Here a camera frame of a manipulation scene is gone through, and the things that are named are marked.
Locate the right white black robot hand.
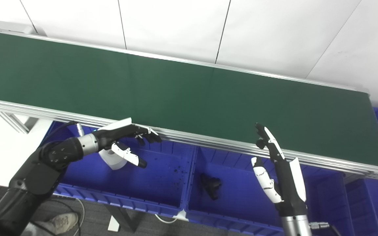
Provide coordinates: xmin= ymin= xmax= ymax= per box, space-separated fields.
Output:
xmin=251 ymin=123 xmax=308 ymax=217

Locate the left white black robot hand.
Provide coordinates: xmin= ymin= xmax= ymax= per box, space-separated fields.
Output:
xmin=92 ymin=117 xmax=162 ymax=169

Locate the white round plastic part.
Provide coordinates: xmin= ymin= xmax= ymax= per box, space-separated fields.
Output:
xmin=98 ymin=147 xmax=129 ymax=170

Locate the black plastic part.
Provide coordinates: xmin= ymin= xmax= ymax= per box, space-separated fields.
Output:
xmin=199 ymin=173 xmax=222 ymax=201

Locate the aluminium conveyor support leg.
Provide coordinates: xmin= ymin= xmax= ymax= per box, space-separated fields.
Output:
xmin=0 ymin=110 xmax=40 ymax=134

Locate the white block on floor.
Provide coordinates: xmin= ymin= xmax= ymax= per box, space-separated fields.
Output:
xmin=108 ymin=215 xmax=120 ymax=232

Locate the beige shoe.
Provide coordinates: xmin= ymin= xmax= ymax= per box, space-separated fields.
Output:
xmin=44 ymin=212 xmax=79 ymax=235

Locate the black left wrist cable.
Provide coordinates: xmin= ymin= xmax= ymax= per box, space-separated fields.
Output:
xmin=50 ymin=121 xmax=85 ymax=139

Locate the right wrist cable connector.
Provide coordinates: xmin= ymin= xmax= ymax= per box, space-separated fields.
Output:
xmin=309 ymin=221 xmax=342 ymax=236

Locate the green conveyor belt aluminium frame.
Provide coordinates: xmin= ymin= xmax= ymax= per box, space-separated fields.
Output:
xmin=0 ymin=21 xmax=378 ymax=182

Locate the white floor cable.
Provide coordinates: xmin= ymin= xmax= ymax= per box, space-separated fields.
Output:
xmin=155 ymin=214 xmax=178 ymax=224

